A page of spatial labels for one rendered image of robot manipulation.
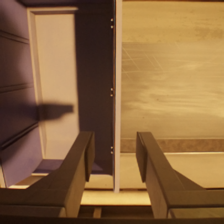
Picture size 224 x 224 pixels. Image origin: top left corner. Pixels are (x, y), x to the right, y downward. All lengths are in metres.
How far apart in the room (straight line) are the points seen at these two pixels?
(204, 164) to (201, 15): 0.35
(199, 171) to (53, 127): 0.38
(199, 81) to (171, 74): 0.07
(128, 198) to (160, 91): 0.27
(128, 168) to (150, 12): 0.36
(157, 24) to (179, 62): 0.09
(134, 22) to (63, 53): 0.16
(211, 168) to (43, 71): 0.47
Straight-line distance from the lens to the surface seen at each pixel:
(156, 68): 0.37
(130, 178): 0.45
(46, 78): 0.39
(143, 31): 0.37
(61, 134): 0.41
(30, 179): 0.39
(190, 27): 0.40
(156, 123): 0.39
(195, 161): 0.47
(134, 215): 0.47
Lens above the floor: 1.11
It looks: 76 degrees down
